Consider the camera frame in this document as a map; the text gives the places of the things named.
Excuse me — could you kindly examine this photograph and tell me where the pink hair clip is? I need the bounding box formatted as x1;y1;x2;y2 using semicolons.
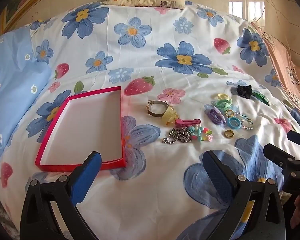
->
174;118;202;128

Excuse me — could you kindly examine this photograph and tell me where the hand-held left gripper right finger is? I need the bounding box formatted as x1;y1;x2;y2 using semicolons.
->
202;150;287;240

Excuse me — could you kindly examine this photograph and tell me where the silver chain necklace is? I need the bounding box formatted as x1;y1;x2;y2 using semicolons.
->
162;127;190;144

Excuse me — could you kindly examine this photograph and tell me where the green bow hair tie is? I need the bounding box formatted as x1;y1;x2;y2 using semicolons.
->
210;98;233;109

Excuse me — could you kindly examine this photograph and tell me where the red shallow cardboard box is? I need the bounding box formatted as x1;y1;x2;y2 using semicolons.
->
35;86;127;173

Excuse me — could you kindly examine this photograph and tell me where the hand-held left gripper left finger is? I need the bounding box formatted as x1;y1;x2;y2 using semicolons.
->
20;151;102;240

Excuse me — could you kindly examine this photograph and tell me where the blue hair tie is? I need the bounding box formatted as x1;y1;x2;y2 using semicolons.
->
226;117;241;130

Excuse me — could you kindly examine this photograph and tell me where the green hair clip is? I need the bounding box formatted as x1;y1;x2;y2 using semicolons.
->
251;91;271;107

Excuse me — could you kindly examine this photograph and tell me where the peach printed cloth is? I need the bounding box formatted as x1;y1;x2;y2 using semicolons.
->
250;22;300;128

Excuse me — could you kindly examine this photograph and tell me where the purple bow hair tie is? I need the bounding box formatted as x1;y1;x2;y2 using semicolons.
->
204;106;227;125

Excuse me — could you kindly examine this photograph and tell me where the floral strawberry print bedsheet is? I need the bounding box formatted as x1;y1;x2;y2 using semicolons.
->
0;0;300;240

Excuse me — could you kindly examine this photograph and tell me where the colourful plastic bead bracelet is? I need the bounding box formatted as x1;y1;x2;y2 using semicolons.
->
187;125;214;143

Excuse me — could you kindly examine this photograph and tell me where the light blue flowered pillow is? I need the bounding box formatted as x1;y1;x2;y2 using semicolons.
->
0;27;52;168

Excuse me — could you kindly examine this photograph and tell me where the black hair claw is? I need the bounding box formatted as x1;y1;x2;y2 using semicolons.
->
237;85;252;98

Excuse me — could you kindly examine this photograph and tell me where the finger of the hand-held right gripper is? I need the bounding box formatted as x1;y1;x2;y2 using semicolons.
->
263;143;300;172
287;129;300;148

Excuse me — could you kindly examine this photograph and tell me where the crystal bead bracelet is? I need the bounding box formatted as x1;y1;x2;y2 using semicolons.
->
225;109;254;130

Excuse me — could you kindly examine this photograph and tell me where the patterned mat with gold border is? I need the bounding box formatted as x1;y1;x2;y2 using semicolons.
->
0;0;73;43

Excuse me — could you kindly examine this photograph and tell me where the yellow translucent hair claw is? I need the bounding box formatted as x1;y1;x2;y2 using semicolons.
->
161;106;180;125

